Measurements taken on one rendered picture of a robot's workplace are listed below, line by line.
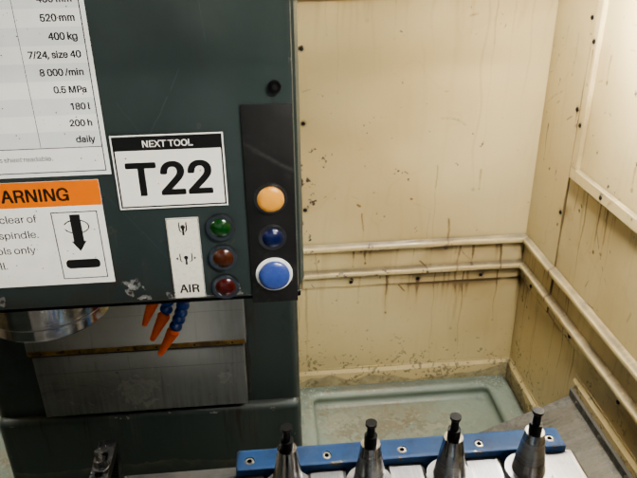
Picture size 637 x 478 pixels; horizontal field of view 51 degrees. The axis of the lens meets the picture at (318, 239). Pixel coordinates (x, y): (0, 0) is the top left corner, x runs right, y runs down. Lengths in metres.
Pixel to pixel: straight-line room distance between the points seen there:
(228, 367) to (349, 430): 0.57
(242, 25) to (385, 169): 1.20
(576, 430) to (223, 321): 0.84
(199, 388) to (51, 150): 1.01
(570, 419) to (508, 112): 0.76
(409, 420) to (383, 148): 0.80
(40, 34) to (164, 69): 0.10
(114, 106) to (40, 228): 0.14
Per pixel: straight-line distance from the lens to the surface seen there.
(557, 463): 1.04
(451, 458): 0.93
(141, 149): 0.61
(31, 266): 0.68
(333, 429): 1.98
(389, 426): 1.99
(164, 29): 0.58
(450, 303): 1.98
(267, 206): 0.61
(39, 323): 0.87
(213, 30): 0.58
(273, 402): 1.62
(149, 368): 1.53
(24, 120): 0.62
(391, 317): 1.96
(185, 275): 0.66
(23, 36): 0.61
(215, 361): 1.51
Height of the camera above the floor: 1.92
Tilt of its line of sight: 26 degrees down
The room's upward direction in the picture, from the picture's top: 1 degrees counter-clockwise
